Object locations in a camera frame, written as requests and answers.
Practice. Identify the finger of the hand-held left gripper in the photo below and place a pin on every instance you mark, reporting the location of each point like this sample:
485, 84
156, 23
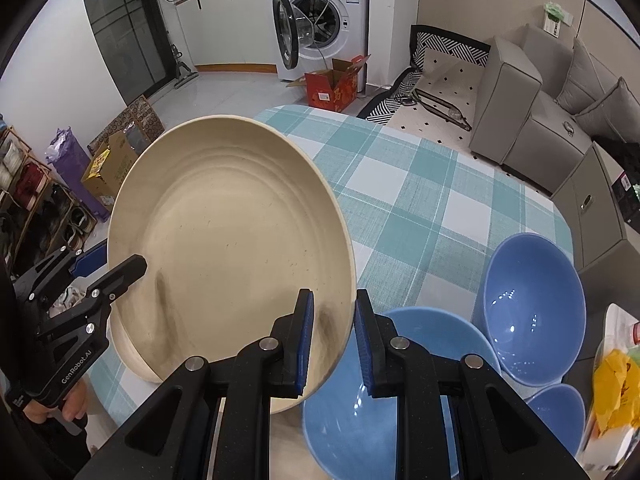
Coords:
50, 270
100, 295

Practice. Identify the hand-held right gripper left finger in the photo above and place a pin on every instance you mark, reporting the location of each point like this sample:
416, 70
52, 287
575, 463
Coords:
305, 345

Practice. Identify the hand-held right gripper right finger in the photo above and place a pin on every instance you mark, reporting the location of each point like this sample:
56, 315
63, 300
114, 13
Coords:
364, 345

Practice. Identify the beige plate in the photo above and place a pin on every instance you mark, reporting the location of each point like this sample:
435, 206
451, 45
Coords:
130, 355
225, 235

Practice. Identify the blue bowl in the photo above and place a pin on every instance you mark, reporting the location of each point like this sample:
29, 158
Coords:
560, 415
340, 425
535, 310

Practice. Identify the person's left forearm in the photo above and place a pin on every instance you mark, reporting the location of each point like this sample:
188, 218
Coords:
45, 450

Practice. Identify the person's left hand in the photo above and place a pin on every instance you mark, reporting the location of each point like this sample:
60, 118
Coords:
75, 400

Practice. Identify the wooden shoe rack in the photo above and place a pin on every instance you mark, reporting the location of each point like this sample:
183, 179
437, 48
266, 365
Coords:
30, 180

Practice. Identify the purple bag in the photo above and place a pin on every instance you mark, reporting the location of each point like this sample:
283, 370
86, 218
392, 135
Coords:
70, 160

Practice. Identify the brown cardboard box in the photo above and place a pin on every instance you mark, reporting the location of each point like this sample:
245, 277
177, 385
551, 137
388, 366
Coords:
120, 170

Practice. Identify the teal checked tablecloth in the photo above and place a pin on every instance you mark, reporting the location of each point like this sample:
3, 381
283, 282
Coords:
400, 200

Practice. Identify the brown patterned board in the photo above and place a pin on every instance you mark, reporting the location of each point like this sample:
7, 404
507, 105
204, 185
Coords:
145, 115

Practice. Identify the stick vacuum cleaner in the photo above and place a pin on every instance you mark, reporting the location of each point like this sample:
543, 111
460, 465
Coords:
185, 77

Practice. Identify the yellow plastic bag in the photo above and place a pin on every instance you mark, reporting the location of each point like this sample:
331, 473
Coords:
612, 385

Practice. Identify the grey side table white top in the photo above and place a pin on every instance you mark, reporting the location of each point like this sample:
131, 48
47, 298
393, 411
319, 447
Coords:
617, 317

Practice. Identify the red cardboard box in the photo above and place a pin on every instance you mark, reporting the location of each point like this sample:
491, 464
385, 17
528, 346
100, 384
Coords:
330, 91

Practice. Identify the black glass door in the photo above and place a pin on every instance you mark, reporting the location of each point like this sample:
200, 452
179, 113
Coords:
125, 25

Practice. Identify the black folded metal stand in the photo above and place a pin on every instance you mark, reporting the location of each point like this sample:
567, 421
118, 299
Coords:
430, 94

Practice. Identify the grey cabinet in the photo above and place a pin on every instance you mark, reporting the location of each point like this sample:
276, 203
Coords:
595, 210

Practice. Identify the plastic water bottle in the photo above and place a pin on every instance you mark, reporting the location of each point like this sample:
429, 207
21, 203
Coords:
636, 332

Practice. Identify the black white patterned rug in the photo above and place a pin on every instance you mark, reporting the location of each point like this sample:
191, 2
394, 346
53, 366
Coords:
440, 75

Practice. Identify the white kitchen counter cabinet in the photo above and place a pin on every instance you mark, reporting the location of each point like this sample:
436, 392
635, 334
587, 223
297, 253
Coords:
235, 35

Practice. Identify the grey sofa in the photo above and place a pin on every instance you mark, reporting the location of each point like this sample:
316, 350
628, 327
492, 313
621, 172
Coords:
510, 90

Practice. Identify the dark jacket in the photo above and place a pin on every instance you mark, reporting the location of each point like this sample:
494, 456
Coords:
620, 150

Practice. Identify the white washing machine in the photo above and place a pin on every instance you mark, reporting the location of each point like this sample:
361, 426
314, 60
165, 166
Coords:
345, 5

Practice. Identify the grey cushion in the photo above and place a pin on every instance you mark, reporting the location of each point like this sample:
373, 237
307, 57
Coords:
612, 110
587, 75

